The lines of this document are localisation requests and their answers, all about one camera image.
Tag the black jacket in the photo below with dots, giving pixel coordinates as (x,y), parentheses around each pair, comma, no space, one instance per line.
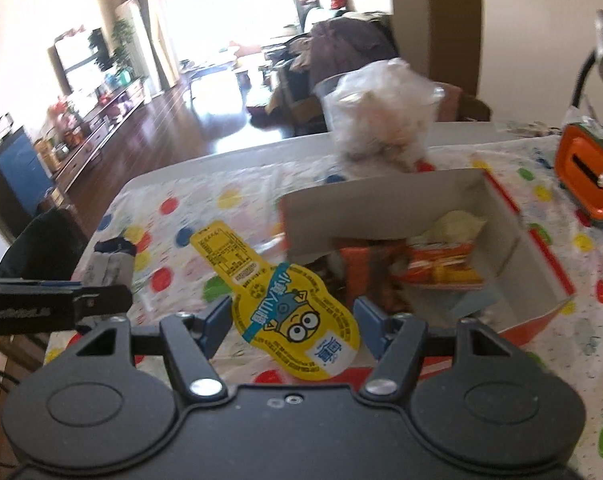
(41,245)

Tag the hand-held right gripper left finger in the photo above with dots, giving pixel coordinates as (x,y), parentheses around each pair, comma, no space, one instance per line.
(216,327)

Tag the white standing air conditioner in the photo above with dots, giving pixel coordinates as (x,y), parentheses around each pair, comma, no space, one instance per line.
(136,45)

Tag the wooden television cabinet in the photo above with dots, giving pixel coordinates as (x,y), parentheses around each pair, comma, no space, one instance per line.
(96,130)

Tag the pale yellow snack packet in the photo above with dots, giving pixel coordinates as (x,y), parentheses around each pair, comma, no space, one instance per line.
(456,225)

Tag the yellow snack pouch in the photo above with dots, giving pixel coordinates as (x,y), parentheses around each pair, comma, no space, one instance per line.
(291,320)

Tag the pink cloth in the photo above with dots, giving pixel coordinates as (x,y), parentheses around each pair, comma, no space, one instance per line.
(451,102)

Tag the orange tissue box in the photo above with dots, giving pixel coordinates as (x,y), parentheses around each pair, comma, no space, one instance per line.
(581,170)

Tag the silver snack packet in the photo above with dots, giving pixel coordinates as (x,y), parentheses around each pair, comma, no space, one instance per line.
(114,265)

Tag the wooden dining chair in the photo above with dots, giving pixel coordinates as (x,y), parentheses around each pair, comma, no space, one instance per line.
(476,107)

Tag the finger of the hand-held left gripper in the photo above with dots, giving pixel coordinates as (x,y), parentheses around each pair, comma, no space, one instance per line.
(104,301)
(31,284)

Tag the orange brown snack packet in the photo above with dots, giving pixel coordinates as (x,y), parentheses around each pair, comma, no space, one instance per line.
(366,270)

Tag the potted plant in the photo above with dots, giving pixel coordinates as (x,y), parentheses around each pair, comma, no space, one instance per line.
(123,42)

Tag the wooden coffee table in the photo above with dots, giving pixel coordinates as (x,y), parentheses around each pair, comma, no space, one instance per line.
(209,67)

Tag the blue front cabinet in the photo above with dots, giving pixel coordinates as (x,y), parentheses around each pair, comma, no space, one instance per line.
(16,170)

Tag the grey curtain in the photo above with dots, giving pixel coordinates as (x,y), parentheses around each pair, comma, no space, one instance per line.
(154,25)

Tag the television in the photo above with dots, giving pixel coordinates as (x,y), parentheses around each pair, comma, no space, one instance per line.
(81,57)

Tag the clear plastic container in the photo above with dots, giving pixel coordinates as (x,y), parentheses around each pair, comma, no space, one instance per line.
(381,120)

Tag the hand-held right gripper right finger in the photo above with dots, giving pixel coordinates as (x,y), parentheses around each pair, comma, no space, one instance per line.
(374,322)

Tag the red cardboard box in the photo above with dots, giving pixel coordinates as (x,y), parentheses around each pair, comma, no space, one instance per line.
(511,260)

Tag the grey clothes pile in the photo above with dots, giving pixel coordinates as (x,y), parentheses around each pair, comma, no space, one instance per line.
(341,45)

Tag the polka dot tablecloth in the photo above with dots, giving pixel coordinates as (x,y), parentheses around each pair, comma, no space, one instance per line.
(181,210)

